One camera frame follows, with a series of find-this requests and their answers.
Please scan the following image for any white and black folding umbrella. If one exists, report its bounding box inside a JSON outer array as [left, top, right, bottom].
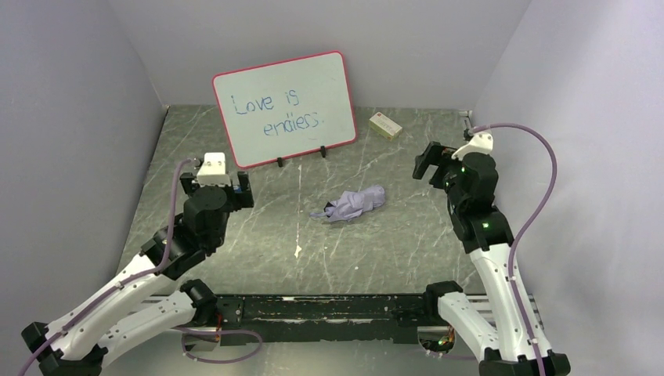
[[309, 185, 386, 222]]

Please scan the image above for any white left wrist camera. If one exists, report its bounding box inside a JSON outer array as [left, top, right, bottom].
[[196, 152, 232, 187]]

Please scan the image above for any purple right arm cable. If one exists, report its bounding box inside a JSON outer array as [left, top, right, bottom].
[[428, 122, 559, 376]]

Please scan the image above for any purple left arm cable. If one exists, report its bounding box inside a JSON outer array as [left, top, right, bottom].
[[15, 157, 265, 376]]

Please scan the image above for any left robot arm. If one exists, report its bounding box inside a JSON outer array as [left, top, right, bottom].
[[19, 171, 254, 375]]

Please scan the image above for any small cream cardboard box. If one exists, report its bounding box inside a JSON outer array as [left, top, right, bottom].
[[369, 112, 402, 141]]

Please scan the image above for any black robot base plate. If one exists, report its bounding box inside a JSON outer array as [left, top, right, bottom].
[[187, 293, 450, 346]]

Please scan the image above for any aluminium frame rail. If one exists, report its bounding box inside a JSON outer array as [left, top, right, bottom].
[[70, 109, 558, 376]]

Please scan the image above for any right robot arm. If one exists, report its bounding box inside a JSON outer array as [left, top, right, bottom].
[[413, 142, 571, 375]]

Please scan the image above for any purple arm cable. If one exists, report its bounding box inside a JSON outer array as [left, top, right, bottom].
[[15, 157, 265, 376], [428, 122, 559, 376]]

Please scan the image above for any red framed whiteboard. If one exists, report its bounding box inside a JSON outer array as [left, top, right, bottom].
[[211, 51, 358, 168]]

